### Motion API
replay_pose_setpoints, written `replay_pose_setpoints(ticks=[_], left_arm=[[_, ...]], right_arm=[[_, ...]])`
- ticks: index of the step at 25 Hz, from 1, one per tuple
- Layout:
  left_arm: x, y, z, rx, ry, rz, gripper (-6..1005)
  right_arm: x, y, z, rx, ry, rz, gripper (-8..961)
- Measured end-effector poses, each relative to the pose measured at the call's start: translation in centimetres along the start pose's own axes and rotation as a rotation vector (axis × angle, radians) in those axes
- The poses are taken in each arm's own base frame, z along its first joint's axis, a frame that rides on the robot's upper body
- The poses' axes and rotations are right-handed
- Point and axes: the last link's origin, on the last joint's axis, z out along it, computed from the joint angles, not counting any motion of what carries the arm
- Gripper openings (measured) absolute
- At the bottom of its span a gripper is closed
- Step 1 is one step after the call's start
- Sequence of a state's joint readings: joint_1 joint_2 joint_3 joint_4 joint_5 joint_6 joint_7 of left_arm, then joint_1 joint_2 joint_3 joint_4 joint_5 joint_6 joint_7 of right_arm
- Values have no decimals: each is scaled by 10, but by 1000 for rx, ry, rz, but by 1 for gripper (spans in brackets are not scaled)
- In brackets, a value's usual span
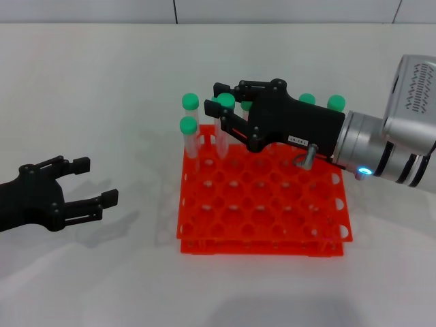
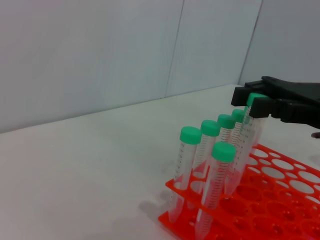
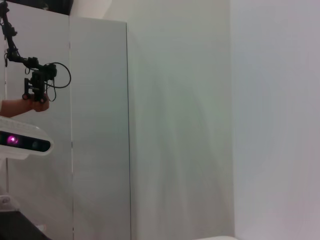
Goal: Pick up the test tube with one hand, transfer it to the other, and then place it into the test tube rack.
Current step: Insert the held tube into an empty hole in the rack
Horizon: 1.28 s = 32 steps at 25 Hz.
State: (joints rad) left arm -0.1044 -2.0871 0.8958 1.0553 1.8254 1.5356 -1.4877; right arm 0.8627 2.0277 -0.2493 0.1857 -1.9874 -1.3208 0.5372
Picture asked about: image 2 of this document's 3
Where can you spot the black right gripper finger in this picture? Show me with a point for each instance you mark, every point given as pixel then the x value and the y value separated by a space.
pixel 261 107
pixel 240 95

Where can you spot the clear test tube green cap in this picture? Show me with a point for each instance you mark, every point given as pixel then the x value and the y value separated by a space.
pixel 226 121
pixel 210 127
pixel 190 135
pixel 238 115
pixel 253 97
pixel 223 150

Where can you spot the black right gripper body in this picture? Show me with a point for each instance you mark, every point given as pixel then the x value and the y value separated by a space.
pixel 300 100

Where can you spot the orange plastic test tube rack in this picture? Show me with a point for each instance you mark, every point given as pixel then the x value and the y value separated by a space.
pixel 250 197

